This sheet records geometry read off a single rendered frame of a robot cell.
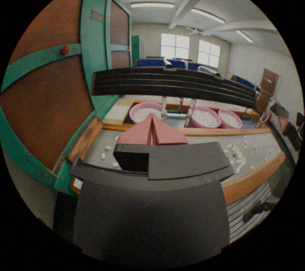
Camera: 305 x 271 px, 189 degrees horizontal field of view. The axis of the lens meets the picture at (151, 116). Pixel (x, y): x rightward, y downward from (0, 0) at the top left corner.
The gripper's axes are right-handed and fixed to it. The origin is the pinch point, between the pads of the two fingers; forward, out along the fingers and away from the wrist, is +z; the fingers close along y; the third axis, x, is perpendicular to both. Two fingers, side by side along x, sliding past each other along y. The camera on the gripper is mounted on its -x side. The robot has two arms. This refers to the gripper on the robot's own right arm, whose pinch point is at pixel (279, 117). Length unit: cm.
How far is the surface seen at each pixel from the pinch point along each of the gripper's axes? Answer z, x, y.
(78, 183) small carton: -8, 29, 90
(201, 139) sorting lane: 21.6, 32.3, 30.9
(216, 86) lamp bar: 12.6, -1.9, 41.9
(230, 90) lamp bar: 11.8, -1.7, 36.1
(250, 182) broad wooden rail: -14.8, 30.7, 9.0
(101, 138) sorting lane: 22, 32, 90
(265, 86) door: 198, -21, -425
